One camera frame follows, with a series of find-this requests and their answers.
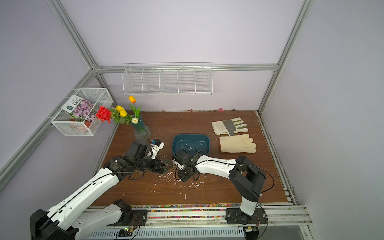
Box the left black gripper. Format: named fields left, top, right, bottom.
left=135, top=153, right=174, bottom=174

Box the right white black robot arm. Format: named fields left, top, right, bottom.
left=172, top=150, right=267, bottom=216

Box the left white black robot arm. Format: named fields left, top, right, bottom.
left=30, top=139, right=171, bottom=240

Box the silver screw cluster in box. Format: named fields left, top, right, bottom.
left=181, top=145, right=201, bottom=154

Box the teal plastic storage box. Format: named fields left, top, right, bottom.
left=172, top=134, right=210, bottom=155

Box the glass flower vase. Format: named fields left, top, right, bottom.
left=131, top=115, right=151, bottom=141

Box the cream canvas work glove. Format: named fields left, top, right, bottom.
left=219, top=134, right=257, bottom=154

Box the white grey work glove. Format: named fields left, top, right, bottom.
left=211, top=118, right=249, bottom=136

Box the yellow artificial tulips bunch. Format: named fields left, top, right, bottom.
left=110, top=96, right=141, bottom=125

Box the red artificial rose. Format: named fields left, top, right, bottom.
left=96, top=106, right=112, bottom=123

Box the purple flower packet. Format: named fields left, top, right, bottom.
left=61, top=95, right=99, bottom=123

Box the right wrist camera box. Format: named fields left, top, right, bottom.
left=172, top=158, right=185, bottom=170

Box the white wire wall shelf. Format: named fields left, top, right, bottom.
left=122, top=62, right=213, bottom=95

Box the white wire side basket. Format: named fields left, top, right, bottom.
left=51, top=88, right=113, bottom=136

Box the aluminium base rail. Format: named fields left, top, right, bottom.
left=59, top=203, right=301, bottom=240

